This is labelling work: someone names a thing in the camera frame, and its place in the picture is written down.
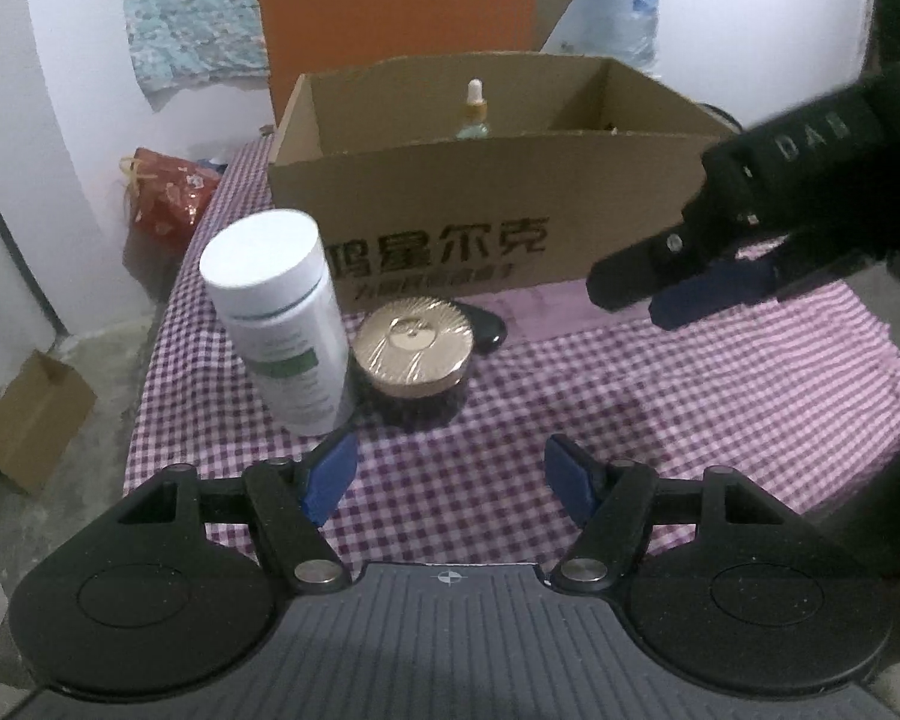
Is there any gold lid dark jar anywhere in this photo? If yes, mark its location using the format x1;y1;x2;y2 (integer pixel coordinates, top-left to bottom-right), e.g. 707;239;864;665
351;296;476;431

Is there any green dropper bottle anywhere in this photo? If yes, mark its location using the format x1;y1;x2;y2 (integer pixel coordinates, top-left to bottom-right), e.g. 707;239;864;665
457;78;489;140

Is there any purple checkered tablecloth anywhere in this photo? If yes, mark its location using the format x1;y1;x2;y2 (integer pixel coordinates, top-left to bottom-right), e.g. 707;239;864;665
125;138;900;571

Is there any small black glossy object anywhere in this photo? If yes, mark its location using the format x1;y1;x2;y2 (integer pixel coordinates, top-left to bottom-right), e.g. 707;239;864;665
452;301;507;356

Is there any brown cardboard box with print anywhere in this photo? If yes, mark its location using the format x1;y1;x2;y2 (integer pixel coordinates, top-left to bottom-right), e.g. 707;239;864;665
269;52;730;312

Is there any white cylindrical bottle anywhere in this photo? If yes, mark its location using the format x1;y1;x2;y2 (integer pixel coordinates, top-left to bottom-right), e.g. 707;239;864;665
199;208;354;437

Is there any blue water jug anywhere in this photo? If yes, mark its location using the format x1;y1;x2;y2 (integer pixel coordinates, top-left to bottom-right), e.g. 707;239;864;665
543;0;660;75

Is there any small cardboard box on floor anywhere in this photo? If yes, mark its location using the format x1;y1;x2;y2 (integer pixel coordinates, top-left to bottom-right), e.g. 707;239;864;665
0;351;97;494

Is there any red gift bag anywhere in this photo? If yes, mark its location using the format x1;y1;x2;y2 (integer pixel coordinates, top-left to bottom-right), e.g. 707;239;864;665
119;148;222;255

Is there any orange cardboard board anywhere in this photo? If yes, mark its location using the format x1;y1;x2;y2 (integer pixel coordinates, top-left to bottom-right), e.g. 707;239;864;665
258;0;571;117

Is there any floral blue cloth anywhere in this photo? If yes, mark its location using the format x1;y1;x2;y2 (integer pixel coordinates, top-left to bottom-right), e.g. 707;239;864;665
123;0;268;106

